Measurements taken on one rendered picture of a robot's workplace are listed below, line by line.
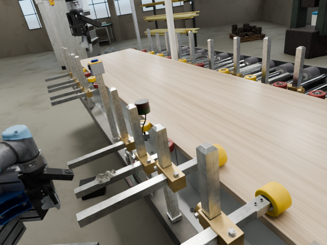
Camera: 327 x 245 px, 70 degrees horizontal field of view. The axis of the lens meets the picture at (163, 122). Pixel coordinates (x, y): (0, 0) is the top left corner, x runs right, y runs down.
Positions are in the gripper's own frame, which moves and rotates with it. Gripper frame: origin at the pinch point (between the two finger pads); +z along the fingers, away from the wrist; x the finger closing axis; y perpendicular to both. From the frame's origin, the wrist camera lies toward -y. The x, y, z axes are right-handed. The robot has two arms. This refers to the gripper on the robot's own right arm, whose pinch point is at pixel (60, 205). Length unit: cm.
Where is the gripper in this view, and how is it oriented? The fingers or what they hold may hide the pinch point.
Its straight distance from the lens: 103.9
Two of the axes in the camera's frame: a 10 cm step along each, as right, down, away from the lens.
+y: -8.7, 3.3, -3.6
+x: 4.7, 3.5, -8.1
